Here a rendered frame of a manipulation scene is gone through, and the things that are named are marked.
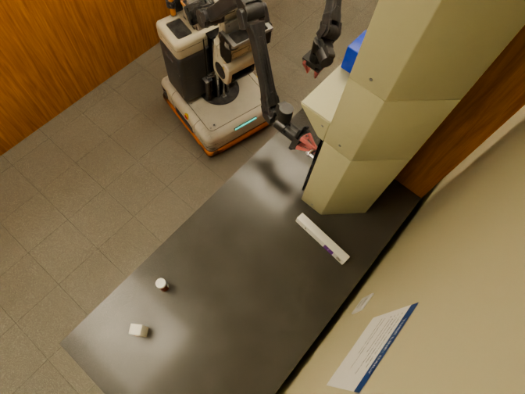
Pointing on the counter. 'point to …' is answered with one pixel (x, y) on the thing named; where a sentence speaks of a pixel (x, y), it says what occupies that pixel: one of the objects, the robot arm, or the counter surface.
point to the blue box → (352, 52)
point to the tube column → (433, 46)
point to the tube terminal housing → (369, 148)
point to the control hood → (325, 101)
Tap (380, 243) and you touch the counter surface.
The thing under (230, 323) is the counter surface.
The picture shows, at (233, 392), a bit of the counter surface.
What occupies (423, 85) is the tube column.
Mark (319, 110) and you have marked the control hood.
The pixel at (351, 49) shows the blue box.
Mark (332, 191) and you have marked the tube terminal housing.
